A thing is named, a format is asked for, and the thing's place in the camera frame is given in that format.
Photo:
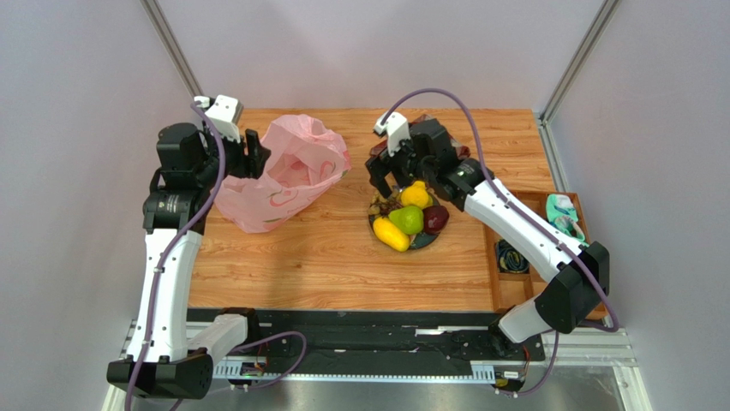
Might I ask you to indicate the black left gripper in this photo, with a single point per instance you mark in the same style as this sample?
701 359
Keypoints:
250 164

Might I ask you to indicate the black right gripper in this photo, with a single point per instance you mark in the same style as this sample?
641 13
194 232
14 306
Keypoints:
396 162

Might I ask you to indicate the fake grape bunch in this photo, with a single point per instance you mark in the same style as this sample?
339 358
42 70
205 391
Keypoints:
382 206

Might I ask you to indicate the green fake fruit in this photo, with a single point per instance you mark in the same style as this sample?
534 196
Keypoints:
409 219

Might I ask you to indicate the yellow fake mango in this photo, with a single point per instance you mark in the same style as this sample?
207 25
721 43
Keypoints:
388 233

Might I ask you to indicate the pink plastic bag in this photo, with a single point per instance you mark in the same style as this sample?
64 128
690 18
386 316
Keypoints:
307 159

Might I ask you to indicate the red fake apple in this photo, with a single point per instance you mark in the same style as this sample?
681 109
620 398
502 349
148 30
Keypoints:
435 218

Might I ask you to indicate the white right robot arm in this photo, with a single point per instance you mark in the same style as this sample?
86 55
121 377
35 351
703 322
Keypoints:
577 275

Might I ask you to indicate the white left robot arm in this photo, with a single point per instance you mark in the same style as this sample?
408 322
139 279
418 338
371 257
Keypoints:
161 363

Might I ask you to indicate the blue patterned rolled sock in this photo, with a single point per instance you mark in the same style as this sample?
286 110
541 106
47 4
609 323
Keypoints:
509 259

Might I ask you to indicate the wooden compartment tray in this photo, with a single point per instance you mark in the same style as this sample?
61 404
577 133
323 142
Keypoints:
509 289

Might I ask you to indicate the upper green white sock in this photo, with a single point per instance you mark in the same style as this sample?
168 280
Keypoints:
562 214

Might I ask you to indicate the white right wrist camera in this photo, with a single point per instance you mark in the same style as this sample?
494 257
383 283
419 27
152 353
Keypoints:
395 128

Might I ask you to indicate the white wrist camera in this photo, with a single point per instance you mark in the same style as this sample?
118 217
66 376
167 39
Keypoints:
395 128
224 113

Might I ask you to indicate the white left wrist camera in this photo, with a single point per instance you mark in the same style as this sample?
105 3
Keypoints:
224 113

